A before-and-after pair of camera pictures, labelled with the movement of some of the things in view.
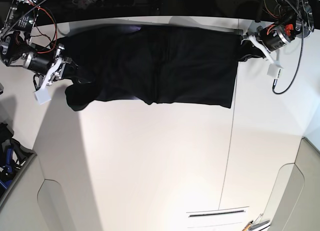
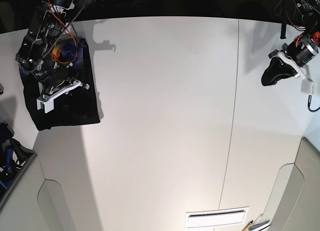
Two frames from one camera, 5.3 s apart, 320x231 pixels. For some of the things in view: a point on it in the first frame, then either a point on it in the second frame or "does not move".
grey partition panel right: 294,203 does not move
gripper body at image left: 48,65 -> 57,80
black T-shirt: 155,65 -> 78,108
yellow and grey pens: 257,223 does not move
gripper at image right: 269,38 -> 298,53
